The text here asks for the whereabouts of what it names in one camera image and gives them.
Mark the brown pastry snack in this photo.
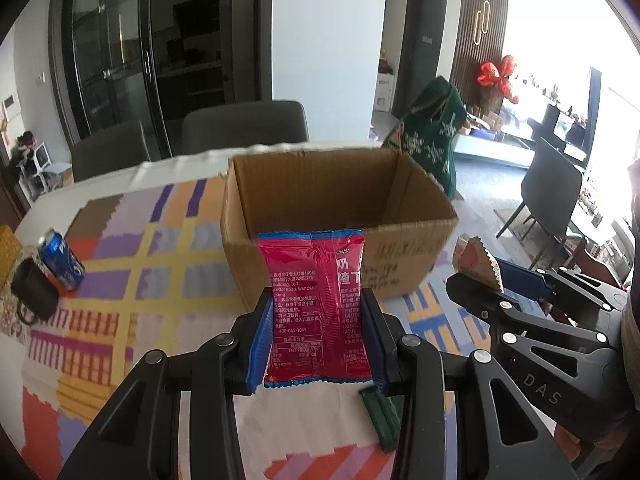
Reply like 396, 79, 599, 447
452, 233, 504, 292

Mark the pink snack packet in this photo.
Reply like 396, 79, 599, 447
258, 229, 371, 388

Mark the dark green snack packet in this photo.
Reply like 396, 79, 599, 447
358, 385, 404, 454

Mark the grey dining chair right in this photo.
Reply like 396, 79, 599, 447
496, 138, 582, 270

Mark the brown cardboard box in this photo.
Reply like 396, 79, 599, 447
220, 148, 459, 310

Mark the colourful patterned tablecloth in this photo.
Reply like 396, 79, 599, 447
0, 173, 561, 480

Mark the black mug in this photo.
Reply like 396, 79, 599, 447
11, 258, 60, 326

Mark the green Christmas stocking bag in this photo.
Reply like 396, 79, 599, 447
382, 76, 466, 200

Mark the blue soda can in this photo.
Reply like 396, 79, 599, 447
37, 229, 85, 290

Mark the red ribbon bow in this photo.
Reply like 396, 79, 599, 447
476, 55, 520, 104

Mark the gold box at edge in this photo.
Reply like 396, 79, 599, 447
0, 224, 23, 288

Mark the grey chair behind table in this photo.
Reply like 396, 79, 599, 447
182, 100, 309, 155

